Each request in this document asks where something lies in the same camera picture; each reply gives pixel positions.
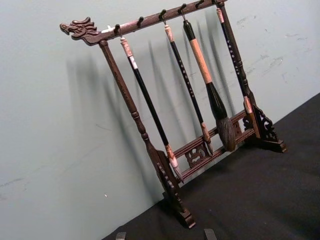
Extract large brush, tan handle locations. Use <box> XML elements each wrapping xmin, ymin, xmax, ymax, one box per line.
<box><xmin>182</xmin><ymin>19</ymin><xmax>237</xmax><ymax>153</ymax></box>

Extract black table cloth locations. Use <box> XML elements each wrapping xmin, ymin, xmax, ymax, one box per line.
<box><xmin>101</xmin><ymin>92</ymin><xmax>320</xmax><ymax>240</ymax></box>

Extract carved brown wooden brush rack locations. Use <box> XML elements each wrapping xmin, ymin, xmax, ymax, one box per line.
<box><xmin>59</xmin><ymin>0</ymin><xmax>288</xmax><ymax>230</ymax></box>

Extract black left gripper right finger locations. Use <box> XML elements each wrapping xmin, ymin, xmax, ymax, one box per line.
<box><xmin>203</xmin><ymin>228</ymin><xmax>218</xmax><ymax>240</ymax></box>

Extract black brush, white marks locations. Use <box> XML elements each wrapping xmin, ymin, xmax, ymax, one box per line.
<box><xmin>215</xmin><ymin>7</ymin><xmax>254</xmax><ymax>124</ymax></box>

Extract thin black brush, pale cap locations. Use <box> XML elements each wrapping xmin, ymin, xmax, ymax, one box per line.
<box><xmin>119</xmin><ymin>36</ymin><xmax>185</xmax><ymax>185</ymax></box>

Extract thin black brush, white characters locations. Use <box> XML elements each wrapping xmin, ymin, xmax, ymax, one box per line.
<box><xmin>163</xmin><ymin>22</ymin><xmax>214</xmax><ymax>157</ymax></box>

